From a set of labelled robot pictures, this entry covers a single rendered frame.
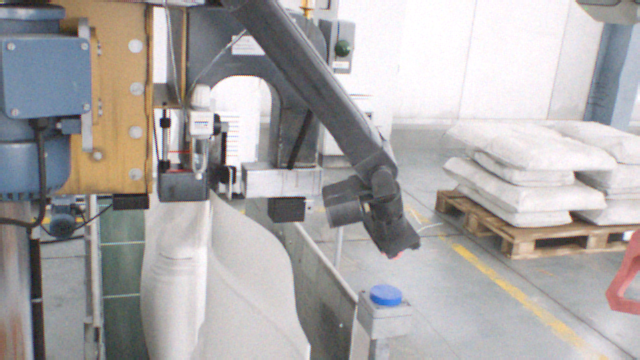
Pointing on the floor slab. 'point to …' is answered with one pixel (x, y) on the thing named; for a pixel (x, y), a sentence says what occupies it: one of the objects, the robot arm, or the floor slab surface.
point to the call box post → (379, 348)
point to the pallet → (520, 238)
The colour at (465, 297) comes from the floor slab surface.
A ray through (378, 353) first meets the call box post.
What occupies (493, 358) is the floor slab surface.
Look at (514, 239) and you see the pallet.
